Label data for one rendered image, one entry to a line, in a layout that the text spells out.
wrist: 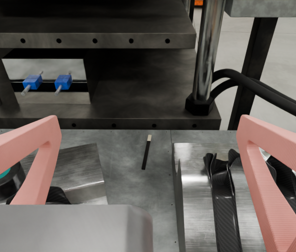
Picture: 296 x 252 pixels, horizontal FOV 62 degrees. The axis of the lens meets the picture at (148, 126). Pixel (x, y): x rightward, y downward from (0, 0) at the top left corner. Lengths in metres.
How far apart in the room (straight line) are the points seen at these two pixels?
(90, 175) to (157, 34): 0.50
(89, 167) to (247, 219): 0.30
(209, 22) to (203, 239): 0.55
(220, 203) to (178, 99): 0.57
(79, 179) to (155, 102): 0.52
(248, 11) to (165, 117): 0.43
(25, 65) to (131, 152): 0.48
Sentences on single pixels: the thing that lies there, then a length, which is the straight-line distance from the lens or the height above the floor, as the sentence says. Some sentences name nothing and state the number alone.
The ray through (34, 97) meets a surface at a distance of 1.00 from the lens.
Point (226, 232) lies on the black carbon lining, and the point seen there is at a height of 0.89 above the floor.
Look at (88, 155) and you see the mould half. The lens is 0.54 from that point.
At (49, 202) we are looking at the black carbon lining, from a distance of 0.53.
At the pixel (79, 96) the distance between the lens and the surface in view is 0.94.
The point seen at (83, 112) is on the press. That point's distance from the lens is 0.90.
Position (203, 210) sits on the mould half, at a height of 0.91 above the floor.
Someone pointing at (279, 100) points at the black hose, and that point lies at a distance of 0.79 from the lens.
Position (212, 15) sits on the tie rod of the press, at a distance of 0.76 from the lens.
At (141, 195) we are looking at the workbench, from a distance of 0.60.
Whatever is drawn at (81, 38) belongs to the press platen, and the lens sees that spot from 0.86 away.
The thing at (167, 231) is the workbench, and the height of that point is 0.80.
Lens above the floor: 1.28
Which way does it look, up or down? 37 degrees down
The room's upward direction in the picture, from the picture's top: straight up
